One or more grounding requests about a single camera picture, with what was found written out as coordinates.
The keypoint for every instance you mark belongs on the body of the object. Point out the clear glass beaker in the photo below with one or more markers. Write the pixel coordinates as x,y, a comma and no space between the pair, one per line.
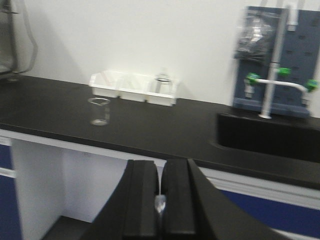
100,111

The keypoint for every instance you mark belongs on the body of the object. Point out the clear plastic pipette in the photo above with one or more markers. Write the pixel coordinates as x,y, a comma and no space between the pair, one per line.
160,205

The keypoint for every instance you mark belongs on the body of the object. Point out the blue right cabinet drawer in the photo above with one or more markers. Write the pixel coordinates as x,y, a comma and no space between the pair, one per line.
279,215

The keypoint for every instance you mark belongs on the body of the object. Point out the black sink basin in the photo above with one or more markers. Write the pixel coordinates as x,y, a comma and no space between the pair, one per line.
273,138

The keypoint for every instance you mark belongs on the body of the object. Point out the blue pegboard drying rack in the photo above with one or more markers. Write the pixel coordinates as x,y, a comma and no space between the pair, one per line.
299,54

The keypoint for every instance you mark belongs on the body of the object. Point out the grey lab equipment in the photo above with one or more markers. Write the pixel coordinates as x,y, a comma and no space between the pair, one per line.
8,47

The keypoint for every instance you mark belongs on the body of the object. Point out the white right storage bin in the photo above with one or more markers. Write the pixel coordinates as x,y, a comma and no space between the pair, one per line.
167,94

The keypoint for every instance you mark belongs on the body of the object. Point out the clear plastic bag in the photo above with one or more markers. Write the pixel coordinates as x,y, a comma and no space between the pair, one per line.
259,28

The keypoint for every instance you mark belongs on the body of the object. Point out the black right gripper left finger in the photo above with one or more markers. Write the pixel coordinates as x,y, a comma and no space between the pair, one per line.
129,213

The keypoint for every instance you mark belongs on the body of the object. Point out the white storage bin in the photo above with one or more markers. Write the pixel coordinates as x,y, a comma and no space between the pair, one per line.
106,83
167,94
133,87

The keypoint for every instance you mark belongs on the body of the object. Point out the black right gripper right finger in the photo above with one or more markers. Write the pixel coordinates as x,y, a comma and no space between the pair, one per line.
196,210

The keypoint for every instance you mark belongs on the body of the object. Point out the white lab faucet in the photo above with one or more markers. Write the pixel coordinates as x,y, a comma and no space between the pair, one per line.
288,22

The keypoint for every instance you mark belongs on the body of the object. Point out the white left storage bin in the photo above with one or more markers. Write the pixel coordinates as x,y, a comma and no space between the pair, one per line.
106,83

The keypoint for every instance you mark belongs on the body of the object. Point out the blue left cabinet door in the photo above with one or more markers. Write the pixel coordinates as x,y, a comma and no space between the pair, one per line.
10,227

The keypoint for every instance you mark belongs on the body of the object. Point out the white middle storage bin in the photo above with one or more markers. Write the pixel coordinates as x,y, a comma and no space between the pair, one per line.
133,87

